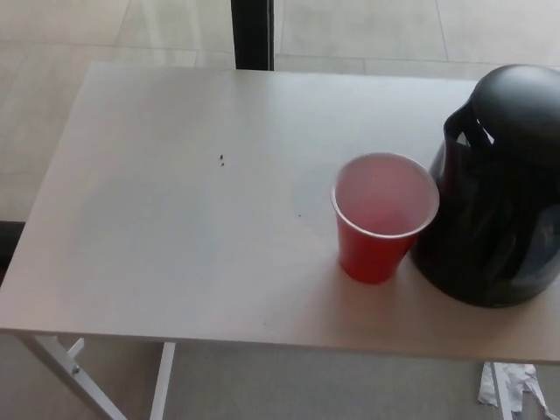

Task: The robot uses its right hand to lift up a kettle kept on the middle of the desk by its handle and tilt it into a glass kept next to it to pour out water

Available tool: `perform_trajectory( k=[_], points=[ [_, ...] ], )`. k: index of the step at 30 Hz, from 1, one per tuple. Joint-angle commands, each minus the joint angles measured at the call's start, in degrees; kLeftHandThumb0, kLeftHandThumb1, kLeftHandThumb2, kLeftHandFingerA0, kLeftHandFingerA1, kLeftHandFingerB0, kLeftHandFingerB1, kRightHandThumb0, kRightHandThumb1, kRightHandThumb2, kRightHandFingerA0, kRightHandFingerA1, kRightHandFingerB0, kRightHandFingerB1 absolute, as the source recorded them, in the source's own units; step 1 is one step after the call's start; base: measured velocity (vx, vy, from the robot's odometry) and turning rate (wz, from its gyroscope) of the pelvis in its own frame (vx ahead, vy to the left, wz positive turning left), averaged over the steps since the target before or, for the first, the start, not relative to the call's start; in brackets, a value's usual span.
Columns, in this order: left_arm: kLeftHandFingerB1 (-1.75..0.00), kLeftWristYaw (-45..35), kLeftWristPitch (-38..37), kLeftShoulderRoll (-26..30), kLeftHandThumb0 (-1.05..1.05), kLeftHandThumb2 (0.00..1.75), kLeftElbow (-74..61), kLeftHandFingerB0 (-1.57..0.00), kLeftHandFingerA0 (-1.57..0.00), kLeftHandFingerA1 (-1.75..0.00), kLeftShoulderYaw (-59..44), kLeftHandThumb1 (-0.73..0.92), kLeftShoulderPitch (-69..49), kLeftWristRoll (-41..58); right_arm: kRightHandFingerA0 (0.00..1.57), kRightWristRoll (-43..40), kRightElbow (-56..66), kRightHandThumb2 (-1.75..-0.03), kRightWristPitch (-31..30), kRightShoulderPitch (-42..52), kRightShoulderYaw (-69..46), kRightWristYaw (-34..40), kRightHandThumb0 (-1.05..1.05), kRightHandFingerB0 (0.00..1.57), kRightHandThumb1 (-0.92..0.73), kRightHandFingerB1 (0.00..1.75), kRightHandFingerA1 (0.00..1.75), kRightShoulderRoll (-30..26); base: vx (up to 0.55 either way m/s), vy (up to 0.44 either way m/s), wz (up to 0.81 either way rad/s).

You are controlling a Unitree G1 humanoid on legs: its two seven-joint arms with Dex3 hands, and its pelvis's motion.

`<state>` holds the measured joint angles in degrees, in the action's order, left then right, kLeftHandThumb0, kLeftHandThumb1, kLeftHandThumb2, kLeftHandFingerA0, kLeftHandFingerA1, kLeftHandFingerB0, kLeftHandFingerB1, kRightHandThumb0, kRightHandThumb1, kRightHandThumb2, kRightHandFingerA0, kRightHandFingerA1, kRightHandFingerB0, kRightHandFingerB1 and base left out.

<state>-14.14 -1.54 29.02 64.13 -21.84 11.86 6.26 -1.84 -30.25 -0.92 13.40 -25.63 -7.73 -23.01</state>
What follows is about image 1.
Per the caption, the straight white metal table leg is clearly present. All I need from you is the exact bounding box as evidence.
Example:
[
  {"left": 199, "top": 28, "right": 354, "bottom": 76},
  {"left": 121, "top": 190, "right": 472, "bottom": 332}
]
[
  {"left": 150, "top": 341, "right": 177, "bottom": 420},
  {"left": 491, "top": 361, "right": 515, "bottom": 420}
]

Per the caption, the slanted white metal table leg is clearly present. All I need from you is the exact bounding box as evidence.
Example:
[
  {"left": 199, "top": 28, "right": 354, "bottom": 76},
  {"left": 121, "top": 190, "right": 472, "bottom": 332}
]
[{"left": 16, "top": 334, "right": 129, "bottom": 420}]

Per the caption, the black electric kettle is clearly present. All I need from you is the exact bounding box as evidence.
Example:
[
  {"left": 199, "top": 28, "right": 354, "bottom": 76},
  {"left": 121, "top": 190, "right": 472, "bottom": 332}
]
[{"left": 410, "top": 64, "right": 560, "bottom": 307}]

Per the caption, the red plastic cup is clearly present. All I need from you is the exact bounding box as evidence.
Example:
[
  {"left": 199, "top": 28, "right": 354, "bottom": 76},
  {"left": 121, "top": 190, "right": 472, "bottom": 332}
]
[{"left": 330, "top": 151, "right": 440, "bottom": 285}]

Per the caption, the black vertical window post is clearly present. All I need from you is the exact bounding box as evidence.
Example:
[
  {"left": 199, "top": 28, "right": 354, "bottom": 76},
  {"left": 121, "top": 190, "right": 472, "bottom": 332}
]
[{"left": 231, "top": 0, "right": 277, "bottom": 72}]

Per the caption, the crumpled white paper scrap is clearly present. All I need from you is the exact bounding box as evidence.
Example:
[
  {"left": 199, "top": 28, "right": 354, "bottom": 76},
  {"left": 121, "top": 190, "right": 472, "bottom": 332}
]
[{"left": 476, "top": 361, "right": 555, "bottom": 420}]

